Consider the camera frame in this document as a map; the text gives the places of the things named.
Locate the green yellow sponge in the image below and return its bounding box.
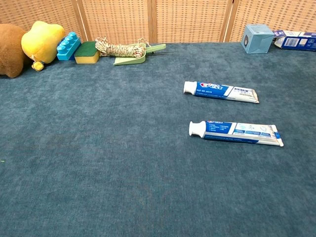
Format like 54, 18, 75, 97
74, 41, 101, 65

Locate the woven wooden folding screen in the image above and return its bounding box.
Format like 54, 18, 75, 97
0, 0, 316, 44

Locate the light green dustpan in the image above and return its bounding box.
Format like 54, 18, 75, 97
113, 43, 166, 66

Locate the light blue cardboard box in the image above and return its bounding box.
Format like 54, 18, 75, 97
240, 24, 275, 54

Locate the blue toy building brick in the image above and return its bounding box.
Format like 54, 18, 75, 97
56, 32, 82, 61

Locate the blue white Crest toothpaste tube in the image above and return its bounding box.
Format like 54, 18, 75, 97
189, 120, 284, 148
183, 81, 260, 104

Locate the brown plush toy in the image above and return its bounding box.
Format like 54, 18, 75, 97
0, 23, 32, 79

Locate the coiled speckled rope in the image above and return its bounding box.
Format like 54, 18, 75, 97
95, 37, 147, 59

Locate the blue white toothpaste carton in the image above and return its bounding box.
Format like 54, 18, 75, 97
273, 30, 316, 52

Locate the yellow plush toy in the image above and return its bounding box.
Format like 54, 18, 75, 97
21, 21, 66, 72

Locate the blue table cloth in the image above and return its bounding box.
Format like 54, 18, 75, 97
0, 42, 316, 237

